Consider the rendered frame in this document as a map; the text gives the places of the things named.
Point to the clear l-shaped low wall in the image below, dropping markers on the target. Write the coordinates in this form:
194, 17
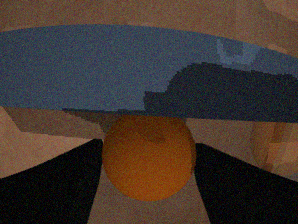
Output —
293, 177

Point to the brown ball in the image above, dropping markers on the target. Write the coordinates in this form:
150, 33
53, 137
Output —
148, 158

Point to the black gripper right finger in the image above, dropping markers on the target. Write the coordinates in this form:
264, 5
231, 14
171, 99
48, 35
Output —
235, 192

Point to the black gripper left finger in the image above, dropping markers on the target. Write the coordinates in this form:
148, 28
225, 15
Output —
60, 191

